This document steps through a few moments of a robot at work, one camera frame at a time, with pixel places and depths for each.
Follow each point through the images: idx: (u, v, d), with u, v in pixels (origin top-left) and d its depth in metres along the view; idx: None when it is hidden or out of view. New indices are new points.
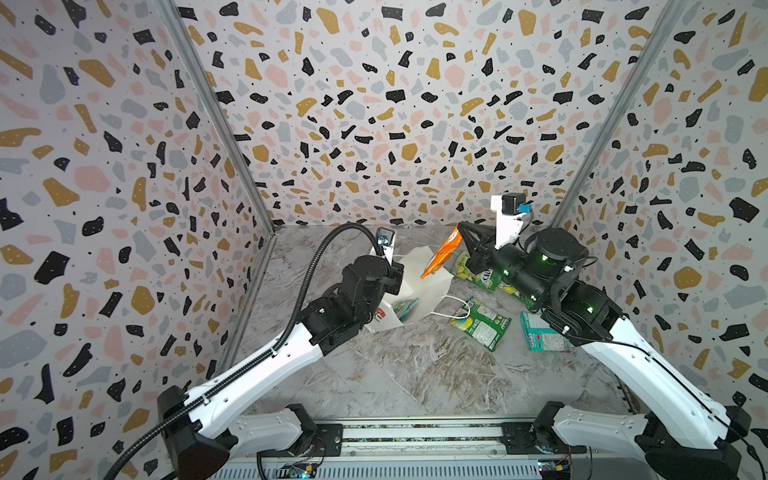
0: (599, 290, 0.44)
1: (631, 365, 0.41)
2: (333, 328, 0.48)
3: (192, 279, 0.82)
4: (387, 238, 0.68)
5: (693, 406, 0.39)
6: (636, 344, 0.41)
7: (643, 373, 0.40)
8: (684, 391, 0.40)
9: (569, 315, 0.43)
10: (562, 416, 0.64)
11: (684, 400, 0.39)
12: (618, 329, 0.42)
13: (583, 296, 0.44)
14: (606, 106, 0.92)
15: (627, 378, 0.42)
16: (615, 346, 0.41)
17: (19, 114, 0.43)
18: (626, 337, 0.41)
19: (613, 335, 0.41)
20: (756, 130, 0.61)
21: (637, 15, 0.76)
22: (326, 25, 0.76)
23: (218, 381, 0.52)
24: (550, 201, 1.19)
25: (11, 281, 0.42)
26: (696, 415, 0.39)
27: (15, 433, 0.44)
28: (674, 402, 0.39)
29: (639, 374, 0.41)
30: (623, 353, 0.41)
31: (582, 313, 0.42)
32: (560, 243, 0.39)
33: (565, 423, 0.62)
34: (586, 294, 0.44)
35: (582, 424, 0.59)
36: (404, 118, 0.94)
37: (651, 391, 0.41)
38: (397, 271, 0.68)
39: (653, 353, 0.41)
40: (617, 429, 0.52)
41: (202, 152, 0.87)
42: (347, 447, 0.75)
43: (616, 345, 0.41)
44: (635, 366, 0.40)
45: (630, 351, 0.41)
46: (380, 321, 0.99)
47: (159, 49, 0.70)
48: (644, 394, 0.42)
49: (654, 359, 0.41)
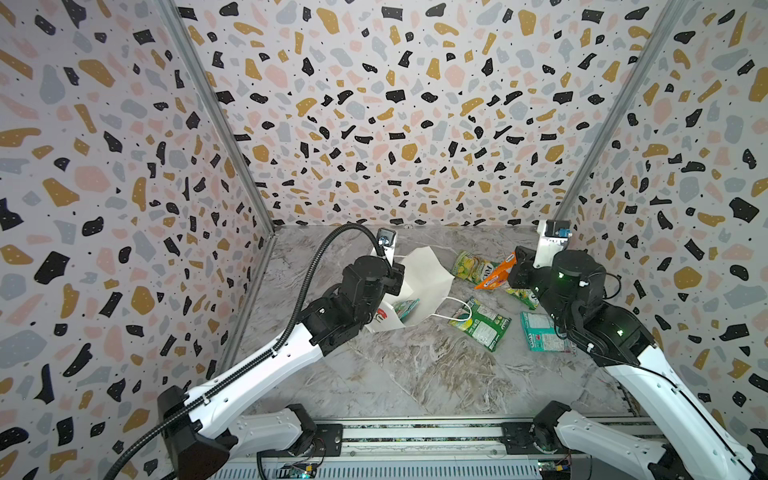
0: (632, 314, 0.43)
1: (656, 394, 0.40)
2: (333, 329, 0.48)
3: (192, 279, 0.82)
4: (387, 239, 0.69)
5: (716, 446, 0.38)
6: (664, 374, 0.41)
7: (667, 404, 0.40)
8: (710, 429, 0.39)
9: (594, 334, 0.43)
10: (567, 421, 0.63)
11: (708, 438, 0.38)
12: (647, 356, 0.42)
13: (611, 318, 0.44)
14: (605, 106, 0.92)
15: (649, 404, 0.42)
16: (641, 372, 0.40)
17: (19, 114, 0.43)
18: (655, 366, 0.41)
19: (642, 362, 0.41)
20: (756, 131, 0.60)
21: (637, 15, 0.76)
22: (326, 25, 0.76)
23: (218, 381, 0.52)
24: (550, 201, 1.19)
25: (11, 281, 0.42)
26: (718, 454, 0.38)
27: (15, 433, 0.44)
28: (696, 438, 0.39)
29: (662, 403, 0.40)
30: (650, 381, 0.40)
31: (611, 335, 0.42)
32: (580, 261, 0.43)
33: (569, 428, 0.62)
34: (614, 316, 0.44)
35: (590, 435, 0.58)
36: (404, 118, 0.94)
37: (672, 421, 0.40)
38: (396, 271, 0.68)
39: (681, 386, 0.41)
40: (629, 450, 0.51)
41: (202, 152, 0.87)
42: (346, 447, 0.75)
43: (643, 373, 0.40)
44: (659, 394, 0.40)
45: (657, 381, 0.40)
46: (380, 321, 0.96)
47: (159, 49, 0.70)
48: (664, 422, 0.41)
49: (682, 392, 0.40)
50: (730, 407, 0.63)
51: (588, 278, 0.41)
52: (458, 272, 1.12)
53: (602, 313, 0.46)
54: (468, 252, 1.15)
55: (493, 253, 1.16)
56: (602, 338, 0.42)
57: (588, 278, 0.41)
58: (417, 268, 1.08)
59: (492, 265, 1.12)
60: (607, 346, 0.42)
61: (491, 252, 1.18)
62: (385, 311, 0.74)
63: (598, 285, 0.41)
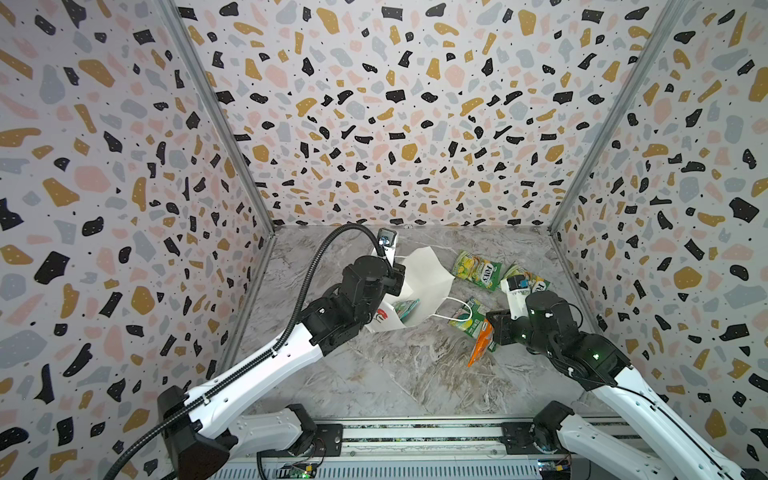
0: (608, 341, 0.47)
1: (636, 411, 0.44)
2: (333, 329, 0.48)
3: (192, 279, 0.82)
4: (388, 240, 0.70)
5: (700, 459, 0.41)
6: (641, 392, 0.45)
7: (648, 421, 0.44)
8: (692, 443, 0.42)
9: (574, 359, 0.49)
10: (571, 426, 0.63)
11: (691, 452, 0.41)
12: (623, 377, 0.47)
13: (588, 344, 0.50)
14: (605, 106, 0.92)
15: (635, 425, 0.46)
16: (619, 390, 0.45)
17: (19, 114, 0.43)
18: (631, 384, 0.46)
19: (619, 382, 0.46)
20: (756, 131, 0.60)
21: (637, 15, 0.76)
22: (326, 25, 0.76)
23: (218, 381, 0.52)
24: (550, 201, 1.19)
25: (11, 281, 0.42)
26: (703, 468, 0.41)
27: (15, 434, 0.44)
28: (680, 453, 0.42)
29: (643, 420, 0.44)
30: (627, 398, 0.45)
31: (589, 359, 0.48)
32: (546, 296, 0.53)
33: (573, 433, 0.62)
34: (591, 341, 0.50)
35: (593, 444, 0.58)
36: (404, 118, 0.94)
37: (657, 439, 0.44)
38: (396, 271, 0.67)
39: (659, 402, 0.45)
40: (638, 467, 0.51)
41: (202, 152, 0.87)
42: (347, 447, 0.75)
43: (620, 390, 0.45)
44: (639, 412, 0.44)
45: (635, 398, 0.45)
46: (380, 322, 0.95)
47: (159, 49, 0.70)
48: (652, 443, 0.45)
49: (660, 409, 0.44)
50: (730, 407, 0.63)
51: (551, 308, 0.50)
52: (458, 272, 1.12)
53: (580, 339, 0.54)
54: (468, 252, 1.15)
55: (493, 253, 1.16)
56: (580, 362, 0.48)
57: (551, 308, 0.50)
58: (418, 269, 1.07)
59: (492, 265, 1.12)
60: (588, 371, 0.47)
61: (491, 252, 1.18)
62: (385, 310, 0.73)
63: (565, 315, 0.49)
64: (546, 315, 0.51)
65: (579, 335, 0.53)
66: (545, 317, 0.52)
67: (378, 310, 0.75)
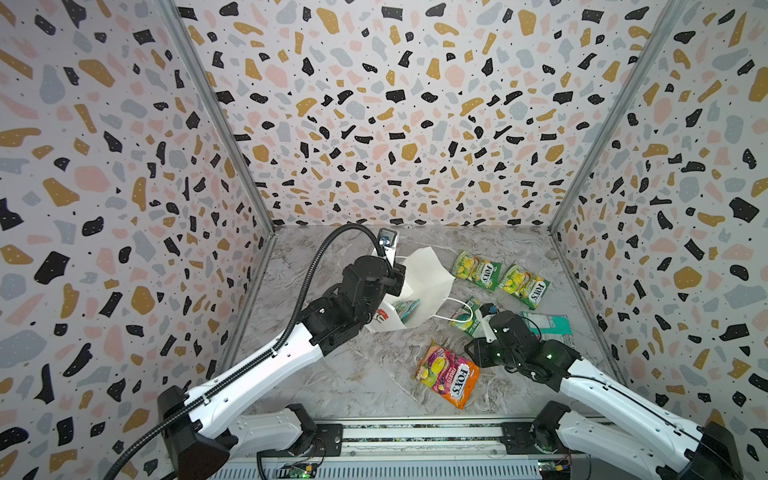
0: (565, 346, 0.57)
1: (593, 395, 0.50)
2: (333, 328, 0.48)
3: (192, 279, 0.82)
4: (389, 240, 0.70)
5: (657, 423, 0.45)
6: (594, 376, 0.52)
7: (605, 401, 0.49)
8: (646, 410, 0.46)
9: (535, 363, 0.57)
10: (568, 423, 0.63)
11: (646, 418, 0.46)
12: (576, 368, 0.53)
13: (546, 346, 0.58)
14: (605, 106, 0.92)
15: (601, 410, 0.51)
16: (571, 379, 0.52)
17: (19, 114, 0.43)
18: (583, 371, 0.53)
19: (571, 372, 0.53)
20: (755, 131, 0.61)
21: (637, 15, 0.76)
22: (326, 25, 0.76)
23: (218, 381, 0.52)
24: (550, 201, 1.19)
25: (11, 281, 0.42)
26: (660, 430, 0.44)
27: (15, 433, 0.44)
28: (638, 421, 0.46)
29: (603, 402, 0.49)
30: (581, 385, 0.51)
31: (545, 362, 0.55)
32: (503, 313, 0.63)
33: (571, 430, 0.62)
34: (549, 344, 0.58)
35: (592, 438, 0.58)
36: (403, 118, 0.94)
37: (620, 417, 0.48)
38: (397, 271, 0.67)
39: (611, 382, 0.51)
40: (635, 452, 0.52)
41: (202, 152, 0.87)
42: (346, 447, 0.75)
43: (573, 379, 0.52)
44: (595, 395, 0.50)
45: (588, 383, 0.51)
46: (381, 323, 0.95)
47: (159, 49, 0.70)
48: (617, 421, 0.49)
49: (612, 386, 0.50)
50: (729, 407, 0.62)
51: (506, 324, 0.60)
52: (458, 272, 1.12)
53: (540, 343, 0.62)
54: (468, 252, 1.15)
55: (493, 253, 1.16)
56: (540, 365, 0.56)
57: (508, 323, 0.60)
58: (418, 269, 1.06)
59: (492, 265, 1.12)
60: (546, 373, 0.55)
61: (491, 252, 1.18)
62: (387, 311, 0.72)
63: (521, 327, 0.59)
64: (503, 331, 0.61)
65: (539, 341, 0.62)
66: (504, 334, 0.61)
67: (378, 310, 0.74)
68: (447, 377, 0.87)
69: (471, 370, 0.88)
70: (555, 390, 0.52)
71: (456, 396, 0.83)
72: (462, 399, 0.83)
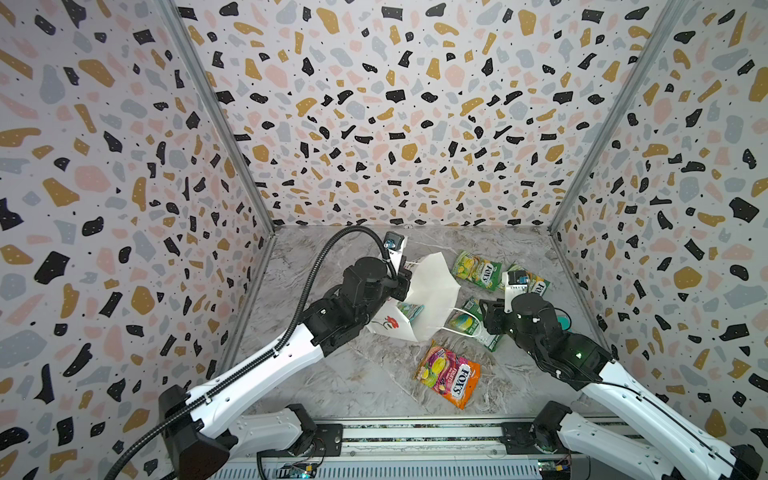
0: (590, 341, 0.51)
1: (626, 405, 0.46)
2: (333, 330, 0.48)
3: (192, 279, 0.82)
4: (394, 243, 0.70)
5: (690, 443, 0.42)
6: (627, 384, 0.47)
7: (638, 413, 0.45)
8: (681, 428, 0.43)
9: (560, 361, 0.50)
10: (571, 425, 0.63)
11: (680, 437, 0.43)
12: (608, 372, 0.48)
13: (572, 345, 0.51)
14: (605, 106, 0.92)
15: (629, 420, 0.47)
16: (605, 386, 0.47)
17: (19, 114, 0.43)
18: (615, 378, 0.48)
19: (604, 377, 0.48)
20: (756, 131, 0.60)
21: (637, 15, 0.76)
22: (326, 25, 0.76)
23: (220, 381, 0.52)
24: (550, 201, 1.19)
25: (11, 281, 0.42)
26: (695, 451, 0.42)
27: (15, 433, 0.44)
28: (672, 438, 0.43)
29: (635, 413, 0.45)
30: (615, 394, 0.46)
31: (572, 360, 0.49)
32: (534, 303, 0.52)
33: (575, 433, 0.61)
34: (575, 343, 0.52)
35: (595, 441, 0.58)
36: (404, 118, 0.94)
37: (651, 430, 0.44)
38: (402, 276, 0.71)
39: (644, 392, 0.46)
40: (639, 459, 0.52)
41: (202, 152, 0.87)
42: (346, 447, 0.75)
43: (607, 386, 0.47)
44: (628, 405, 0.45)
45: (622, 392, 0.46)
46: (389, 329, 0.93)
47: (159, 49, 0.70)
48: (645, 434, 0.46)
49: (647, 400, 0.46)
50: (730, 407, 0.63)
51: (538, 313, 0.51)
52: (458, 272, 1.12)
53: (564, 340, 0.56)
54: (468, 252, 1.15)
55: (493, 253, 1.16)
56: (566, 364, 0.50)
57: (538, 313, 0.51)
58: (422, 275, 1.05)
59: (492, 265, 1.12)
60: (573, 371, 0.49)
61: (491, 252, 1.18)
62: (397, 320, 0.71)
63: (549, 319, 0.49)
64: (533, 320, 0.52)
65: (563, 337, 0.55)
66: (532, 322, 0.52)
67: (388, 319, 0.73)
68: (447, 377, 0.87)
69: (473, 371, 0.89)
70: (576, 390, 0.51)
71: (456, 396, 0.83)
72: (462, 399, 0.83)
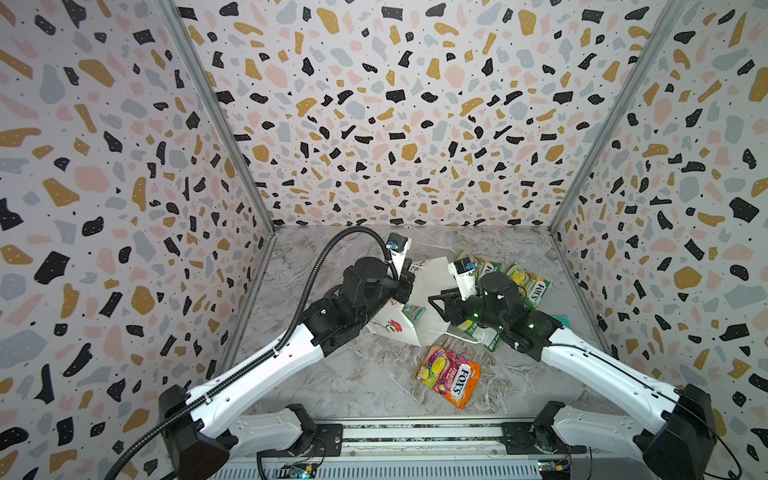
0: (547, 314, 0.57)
1: (575, 362, 0.49)
2: (333, 329, 0.48)
3: (192, 279, 0.82)
4: (397, 244, 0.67)
5: (634, 387, 0.45)
6: (575, 345, 0.51)
7: (587, 368, 0.48)
8: (626, 375, 0.46)
9: (519, 334, 0.55)
10: (561, 416, 0.64)
11: (625, 383, 0.45)
12: (557, 337, 0.53)
13: (530, 316, 0.57)
14: (605, 106, 0.92)
15: (584, 378, 0.50)
16: (554, 348, 0.51)
17: (19, 114, 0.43)
18: (564, 341, 0.52)
19: (553, 341, 0.52)
20: (756, 131, 0.60)
21: (637, 15, 0.76)
22: (326, 25, 0.76)
23: (220, 381, 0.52)
24: (550, 201, 1.19)
25: (11, 281, 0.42)
26: (638, 394, 0.44)
27: (15, 434, 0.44)
28: (618, 386, 0.45)
29: (584, 369, 0.49)
30: (564, 355, 0.50)
31: (528, 330, 0.55)
32: (498, 280, 0.56)
33: (565, 422, 0.62)
34: (533, 315, 0.57)
35: (583, 425, 0.58)
36: (404, 118, 0.94)
37: (601, 382, 0.47)
38: (404, 277, 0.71)
39: (592, 350, 0.50)
40: (617, 429, 0.52)
41: (202, 152, 0.87)
42: (346, 447, 0.75)
43: (556, 347, 0.51)
44: (576, 362, 0.49)
45: (570, 351, 0.51)
46: (393, 332, 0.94)
47: (159, 49, 0.70)
48: (600, 388, 0.48)
49: (593, 355, 0.49)
50: (730, 407, 0.63)
51: (503, 291, 0.55)
52: None
53: (524, 314, 0.61)
54: (467, 252, 1.15)
55: (493, 253, 1.16)
56: (524, 336, 0.55)
57: (502, 290, 0.55)
58: (425, 278, 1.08)
59: (492, 265, 1.12)
60: (528, 343, 0.55)
61: (491, 252, 1.18)
62: (401, 324, 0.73)
63: (513, 296, 0.54)
64: (497, 296, 0.56)
65: (523, 310, 0.60)
66: (496, 299, 0.57)
67: (393, 323, 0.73)
68: (447, 377, 0.87)
69: (473, 371, 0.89)
70: (538, 360, 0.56)
71: (456, 396, 0.83)
72: (462, 399, 0.83)
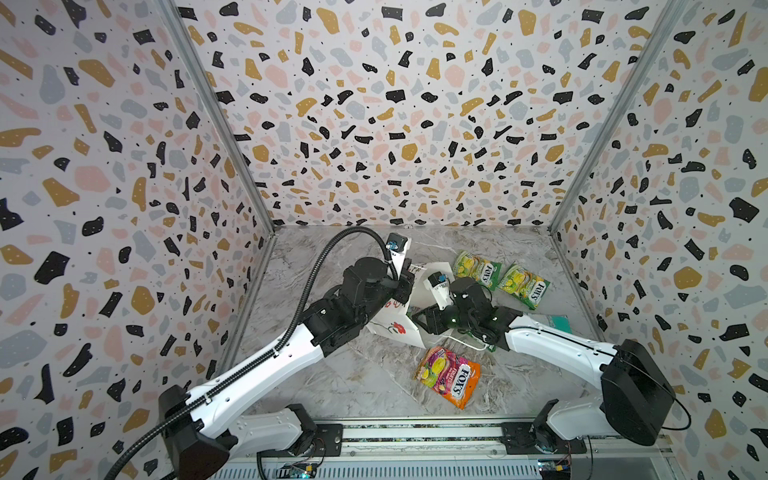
0: (513, 309, 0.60)
1: (529, 341, 0.55)
2: (333, 329, 0.48)
3: (192, 279, 0.82)
4: (396, 244, 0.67)
5: (578, 350, 0.49)
6: (529, 325, 0.57)
7: (540, 343, 0.54)
8: (571, 342, 0.51)
9: (487, 328, 0.62)
10: (551, 412, 0.65)
11: (571, 348, 0.50)
12: (515, 322, 0.59)
13: (496, 311, 0.64)
14: (605, 106, 0.92)
15: (539, 353, 0.55)
16: (511, 332, 0.58)
17: (19, 114, 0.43)
18: (520, 323, 0.59)
19: (512, 327, 0.58)
20: (756, 131, 0.60)
21: (637, 15, 0.76)
22: (326, 25, 0.76)
23: (220, 381, 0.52)
24: (550, 201, 1.19)
25: (11, 281, 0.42)
26: (582, 355, 0.48)
27: (15, 434, 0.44)
28: (566, 353, 0.50)
29: (538, 344, 0.54)
30: (520, 335, 0.57)
31: (494, 324, 0.61)
32: (463, 281, 0.65)
33: (554, 416, 0.63)
34: (499, 309, 0.64)
35: (565, 411, 0.60)
36: (404, 118, 0.94)
37: (553, 353, 0.52)
38: (404, 278, 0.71)
39: (543, 327, 0.56)
40: (590, 404, 0.54)
41: (202, 152, 0.87)
42: (347, 447, 0.75)
43: (514, 331, 0.57)
44: (530, 340, 0.55)
45: (524, 331, 0.57)
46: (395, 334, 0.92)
47: (159, 49, 0.70)
48: (554, 359, 0.53)
49: (545, 331, 0.55)
50: (729, 407, 0.62)
51: (466, 290, 0.63)
52: (458, 272, 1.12)
53: (492, 309, 0.67)
54: (467, 252, 1.15)
55: (493, 253, 1.16)
56: (491, 329, 0.61)
57: (466, 290, 0.63)
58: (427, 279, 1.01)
59: (492, 265, 1.12)
60: (495, 336, 0.61)
61: (491, 252, 1.18)
62: (404, 326, 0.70)
63: (478, 294, 0.63)
64: (462, 296, 0.65)
65: (491, 307, 0.67)
66: (462, 299, 0.65)
67: (396, 325, 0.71)
68: (447, 377, 0.87)
69: (473, 372, 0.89)
70: (507, 349, 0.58)
71: (456, 396, 0.83)
72: (462, 399, 0.83)
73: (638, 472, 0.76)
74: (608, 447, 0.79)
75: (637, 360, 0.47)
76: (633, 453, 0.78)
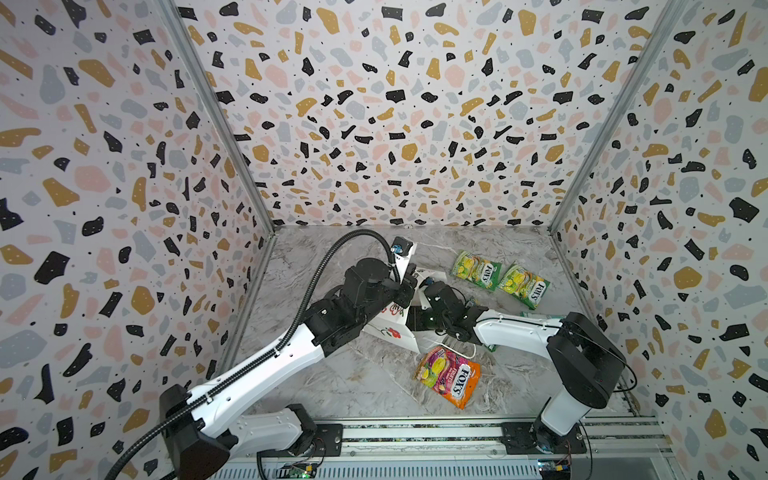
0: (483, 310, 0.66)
1: (493, 330, 0.60)
2: (334, 329, 0.48)
3: (192, 279, 0.82)
4: (401, 248, 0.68)
5: (530, 328, 0.54)
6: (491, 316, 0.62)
7: (502, 330, 0.58)
8: (524, 323, 0.56)
9: (460, 326, 0.66)
10: (545, 409, 0.64)
11: (524, 328, 0.55)
12: (481, 317, 0.64)
13: (469, 310, 0.68)
14: (605, 106, 0.92)
15: (503, 340, 0.59)
16: (479, 326, 0.62)
17: (19, 114, 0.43)
18: (485, 317, 0.63)
19: (479, 323, 0.62)
20: (756, 130, 0.61)
21: (637, 15, 0.76)
22: (326, 25, 0.76)
23: (221, 380, 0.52)
24: (550, 201, 1.19)
25: (11, 281, 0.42)
26: (533, 332, 0.53)
27: (15, 433, 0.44)
28: (521, 334, 0.54)
29: (501, 332, 0.58)
30: (485, 327, 0.61)
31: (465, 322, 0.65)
32: (435, 284, 0.70)
33: (547, 411, 0.63)
34: (471, 308, 0.69)
35: (551, 403, 0.60)
36: (404, 118, 0.94)
37: (512, 337, 0.57)
38: (408, 282, 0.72)
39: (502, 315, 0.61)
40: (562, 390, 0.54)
41: (202, 152, 0.87)
42: (347, 447, 0.75)
43: (480, 325, 0.62)
44: (494, 330, 0.60)
45: (488, 323, 0.61)
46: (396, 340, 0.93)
47: (159, 49, 0.70)
48: (515, 343, 0.57)
49: (506, 318, 0.59)
50: (729, 407, 0.62)
51: (439, 293, 0.68)
52: (458, 272, 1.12)
53: (464, 309, 0.72)
54: (467, 252, 1.15)
55: (493, 253, 1.16)
56: (463, 327, 0.66)
57: (439, 292, 0.68)
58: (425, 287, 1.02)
59: (492, 265, 1.12)
60: (468, 334, 0.66)
61: (491, 252, 1.18)
62: (399, 331, 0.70)
63: (450, 296, 0.69)
64: (435, 298, 0.70)
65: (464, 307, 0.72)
66: (436, 301, 0.70)
67: (391, 331, 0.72)
68: (447, 377, 0.87)
69: (473, 372, 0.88)
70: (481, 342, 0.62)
71: (456, 396, 0.83)
72: (462, 399, 0.83)
73: (638, 472, 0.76)
74: (608, 447, 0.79)
75: (583, 331, 0.49)
76: (634, 453, 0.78)
